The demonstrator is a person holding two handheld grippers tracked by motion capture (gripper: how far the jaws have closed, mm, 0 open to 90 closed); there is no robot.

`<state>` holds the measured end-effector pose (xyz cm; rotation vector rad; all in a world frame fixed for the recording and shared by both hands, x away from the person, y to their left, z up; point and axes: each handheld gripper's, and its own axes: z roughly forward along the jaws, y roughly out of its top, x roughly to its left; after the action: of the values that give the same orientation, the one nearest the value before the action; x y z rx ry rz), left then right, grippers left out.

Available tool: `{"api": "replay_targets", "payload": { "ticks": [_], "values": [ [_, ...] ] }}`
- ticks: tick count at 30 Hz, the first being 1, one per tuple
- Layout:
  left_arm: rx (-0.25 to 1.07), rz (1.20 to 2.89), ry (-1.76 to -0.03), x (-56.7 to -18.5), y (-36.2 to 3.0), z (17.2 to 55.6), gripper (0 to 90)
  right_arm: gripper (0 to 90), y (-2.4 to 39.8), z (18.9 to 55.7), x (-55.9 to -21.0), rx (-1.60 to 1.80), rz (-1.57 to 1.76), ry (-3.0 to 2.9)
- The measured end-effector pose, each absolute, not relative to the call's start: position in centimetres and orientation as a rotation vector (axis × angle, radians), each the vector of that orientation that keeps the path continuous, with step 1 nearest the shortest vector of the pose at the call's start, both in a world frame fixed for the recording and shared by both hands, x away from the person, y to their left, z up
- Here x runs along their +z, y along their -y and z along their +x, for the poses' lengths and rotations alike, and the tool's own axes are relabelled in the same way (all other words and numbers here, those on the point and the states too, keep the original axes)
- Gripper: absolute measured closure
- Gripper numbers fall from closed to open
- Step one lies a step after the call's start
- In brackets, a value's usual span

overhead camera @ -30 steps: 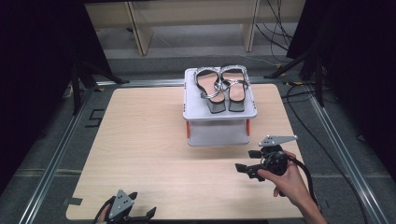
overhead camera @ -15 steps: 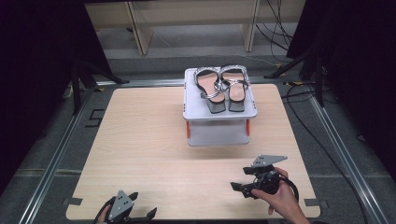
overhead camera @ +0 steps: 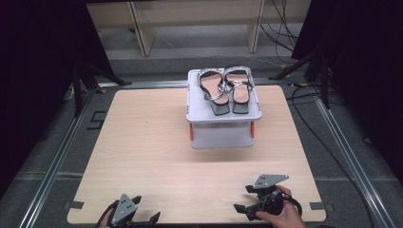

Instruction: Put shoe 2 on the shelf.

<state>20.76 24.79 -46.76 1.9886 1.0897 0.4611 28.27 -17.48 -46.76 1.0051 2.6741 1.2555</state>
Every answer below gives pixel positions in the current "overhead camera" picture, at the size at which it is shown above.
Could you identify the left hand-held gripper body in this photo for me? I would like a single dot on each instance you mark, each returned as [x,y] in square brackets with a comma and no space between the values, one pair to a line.
[124,209]

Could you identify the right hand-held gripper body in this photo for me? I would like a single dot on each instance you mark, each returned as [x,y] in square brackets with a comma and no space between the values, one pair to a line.
[271,199]

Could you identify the white two-tier shoe rack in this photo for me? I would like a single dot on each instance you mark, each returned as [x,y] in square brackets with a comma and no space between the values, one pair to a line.
[221,133]

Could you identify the person's left hand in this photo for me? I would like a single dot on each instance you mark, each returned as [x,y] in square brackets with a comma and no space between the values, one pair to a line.
[108,219]

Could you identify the person's right hand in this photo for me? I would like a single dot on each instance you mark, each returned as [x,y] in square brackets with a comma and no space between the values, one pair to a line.
[286,217]

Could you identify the black tripod stand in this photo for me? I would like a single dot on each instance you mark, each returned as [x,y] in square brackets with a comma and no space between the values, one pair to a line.
[77,88]
[323,85]

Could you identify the black curtain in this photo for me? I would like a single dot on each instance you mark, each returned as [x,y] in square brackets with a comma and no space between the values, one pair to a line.
[34,69]
[367,63]

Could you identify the metal floor rail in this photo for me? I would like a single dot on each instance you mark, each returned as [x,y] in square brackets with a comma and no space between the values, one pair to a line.
[355,164]
[53,164]
[152,84]

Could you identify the light wooden desk frame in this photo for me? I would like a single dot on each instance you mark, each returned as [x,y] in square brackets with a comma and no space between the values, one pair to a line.
[144,34]

